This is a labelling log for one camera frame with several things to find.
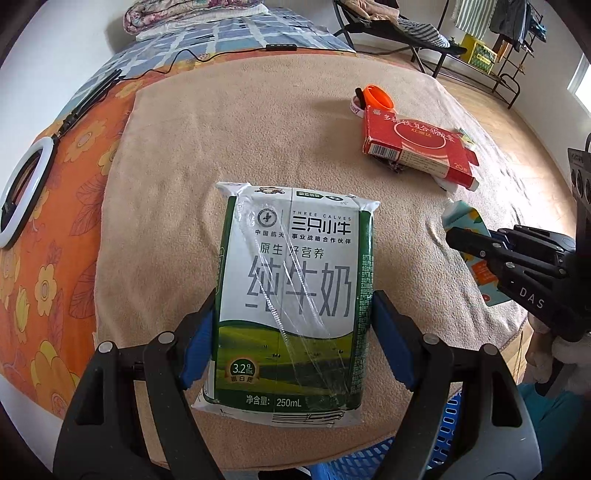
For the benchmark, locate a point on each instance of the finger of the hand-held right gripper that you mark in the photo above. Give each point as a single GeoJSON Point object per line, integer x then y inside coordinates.
{"type": "Point", "coordinates": [471, 242]}
{"type": "Point", "coordinates": [521, 267]}

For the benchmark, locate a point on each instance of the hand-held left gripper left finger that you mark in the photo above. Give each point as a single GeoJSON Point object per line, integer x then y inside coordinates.
{"type": "Point", "coordinates": [201, 344]}

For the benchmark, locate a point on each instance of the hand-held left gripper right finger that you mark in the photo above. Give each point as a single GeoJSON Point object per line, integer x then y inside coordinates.
{"type": "Point", "coordinates": [392, 344]}

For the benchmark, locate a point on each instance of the colourful small drink carton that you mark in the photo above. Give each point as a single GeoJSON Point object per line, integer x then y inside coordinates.
{"type": "Point", "coordinates": [461, 217]}

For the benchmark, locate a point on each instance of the small green yellow wrapper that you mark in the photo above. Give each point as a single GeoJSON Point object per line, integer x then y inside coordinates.
{"type": "Point", "coordinates": [465, 136]}

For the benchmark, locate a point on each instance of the green white milk carton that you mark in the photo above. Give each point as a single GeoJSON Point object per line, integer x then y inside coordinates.
{"type": "Point", "coordinates": [286, 277]}

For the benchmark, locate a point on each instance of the red cardboard box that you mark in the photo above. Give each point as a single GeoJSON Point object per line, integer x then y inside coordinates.
{"type": "Point", "coordinates": [415, 143]}

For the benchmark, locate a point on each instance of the blue plastic basket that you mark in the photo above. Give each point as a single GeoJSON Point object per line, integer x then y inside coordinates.
{"type": "Point", "coordinates": [355, 461]}

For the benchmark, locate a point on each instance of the orange plastic cup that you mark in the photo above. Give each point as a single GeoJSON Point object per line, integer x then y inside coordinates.
{"type": "Point", "coordinates": [376, 99]}

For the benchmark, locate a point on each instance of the white printed band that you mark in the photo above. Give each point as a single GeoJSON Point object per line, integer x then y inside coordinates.
{"type": "Point", "coordinates": [355, 108]}

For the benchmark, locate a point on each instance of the person's right forearm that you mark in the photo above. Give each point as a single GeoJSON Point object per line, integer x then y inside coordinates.
{"type": "Point", "coordinates": [558, 434]}

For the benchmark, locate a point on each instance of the person's right hand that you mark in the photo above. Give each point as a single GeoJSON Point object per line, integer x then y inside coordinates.
{"type": "Point", "coordinates": [540, 360]}

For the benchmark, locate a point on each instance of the black clothes rack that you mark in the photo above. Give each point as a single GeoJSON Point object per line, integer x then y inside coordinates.
{"type": "Point", "coordinates": [508, 83]}

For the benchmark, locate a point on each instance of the orange floral bedsheet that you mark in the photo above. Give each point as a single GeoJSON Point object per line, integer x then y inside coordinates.
{"type": "Point", "coordinates": [69, 230]}

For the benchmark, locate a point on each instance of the yellow plastic crate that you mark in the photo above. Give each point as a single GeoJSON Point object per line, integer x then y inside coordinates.
{"type": "Point", "coordinates": [480, 53]}

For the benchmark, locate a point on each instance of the window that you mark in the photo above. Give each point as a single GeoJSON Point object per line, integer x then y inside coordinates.
{"type": "Point", "coordinates": [581, 85]}

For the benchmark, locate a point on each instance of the black folding chair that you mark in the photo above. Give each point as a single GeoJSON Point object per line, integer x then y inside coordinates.
{"type": "Point", "coordinates": [415, 44]}

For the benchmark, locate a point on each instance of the grey striped cloth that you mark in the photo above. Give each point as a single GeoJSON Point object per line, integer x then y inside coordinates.
{"type": "Point", "coordinates": [425, 32]}

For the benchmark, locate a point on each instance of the green striped towel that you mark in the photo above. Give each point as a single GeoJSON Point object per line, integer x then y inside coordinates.
{"type": "Point", "coordinates": [471, 16]}

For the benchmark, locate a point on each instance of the dark hanging clothes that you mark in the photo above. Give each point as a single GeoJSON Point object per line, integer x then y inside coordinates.
{"type": "Point", "coordinates": [508, 16]}

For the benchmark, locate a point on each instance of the beige fleece blanket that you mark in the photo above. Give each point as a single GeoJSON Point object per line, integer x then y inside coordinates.
{"type": "Point", "coordinates": [277, 115]}

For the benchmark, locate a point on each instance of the pink cloth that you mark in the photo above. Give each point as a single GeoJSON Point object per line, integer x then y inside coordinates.
{"type": "Point", "coordinates": [369, 9]}

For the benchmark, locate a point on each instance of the black light stand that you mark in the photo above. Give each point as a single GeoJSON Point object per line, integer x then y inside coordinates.
{"type": "Point", "coordinates": [87, 104]}

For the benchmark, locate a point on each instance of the black inline remote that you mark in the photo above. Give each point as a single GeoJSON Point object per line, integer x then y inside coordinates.
{"type": "Point", "coordinates": [280, 47]}

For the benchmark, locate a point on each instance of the blue plaid sheet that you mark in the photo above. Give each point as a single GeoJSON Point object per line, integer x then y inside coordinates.
{"type": "Point", "coordinates": [221, 32]}

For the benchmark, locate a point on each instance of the folded white quilt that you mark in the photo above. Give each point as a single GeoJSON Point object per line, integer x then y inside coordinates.
{"type": "Point", "coordinates": [157, 33]}

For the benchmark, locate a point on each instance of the folded floral quilt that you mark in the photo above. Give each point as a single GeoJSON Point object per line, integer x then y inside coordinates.
{"type": "Point", "coordinates": [194, 14]}

